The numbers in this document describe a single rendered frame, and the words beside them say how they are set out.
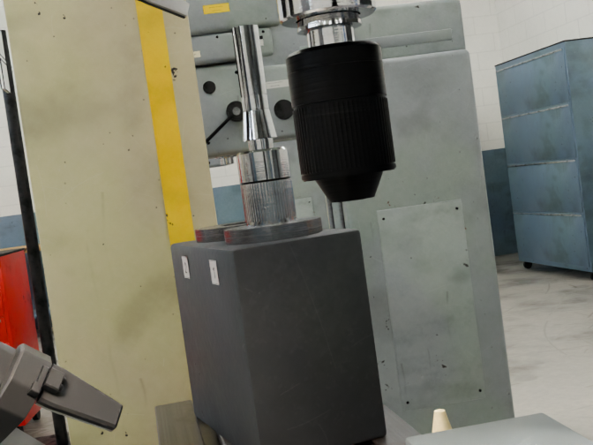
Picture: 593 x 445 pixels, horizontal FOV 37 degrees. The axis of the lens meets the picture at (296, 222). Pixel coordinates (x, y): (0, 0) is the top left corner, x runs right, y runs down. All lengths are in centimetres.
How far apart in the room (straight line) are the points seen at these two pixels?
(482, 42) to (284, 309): 965
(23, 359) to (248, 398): 21
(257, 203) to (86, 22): 144
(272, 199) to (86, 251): 139
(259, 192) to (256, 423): 20
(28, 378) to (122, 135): 153
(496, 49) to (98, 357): 863
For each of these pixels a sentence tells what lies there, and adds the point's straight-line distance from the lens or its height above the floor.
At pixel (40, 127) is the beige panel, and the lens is 216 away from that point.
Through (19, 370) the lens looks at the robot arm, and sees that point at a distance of 65.
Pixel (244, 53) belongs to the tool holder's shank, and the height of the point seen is 132.
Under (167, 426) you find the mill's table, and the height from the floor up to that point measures 97.
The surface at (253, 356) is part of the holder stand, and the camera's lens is 75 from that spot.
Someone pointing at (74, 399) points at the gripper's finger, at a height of 107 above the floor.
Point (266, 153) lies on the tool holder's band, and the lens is 78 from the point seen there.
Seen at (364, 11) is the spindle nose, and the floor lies 128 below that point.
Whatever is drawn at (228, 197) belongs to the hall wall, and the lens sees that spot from 947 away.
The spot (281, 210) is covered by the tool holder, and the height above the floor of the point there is 118.
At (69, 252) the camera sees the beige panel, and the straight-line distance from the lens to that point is 215.
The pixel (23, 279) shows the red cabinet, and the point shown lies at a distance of 531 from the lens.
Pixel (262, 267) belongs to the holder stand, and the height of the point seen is 113.
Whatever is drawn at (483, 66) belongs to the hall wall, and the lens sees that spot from 1031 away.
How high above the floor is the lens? 121
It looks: 3 degrees down
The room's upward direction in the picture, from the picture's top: 8 degrees counter-clockwise
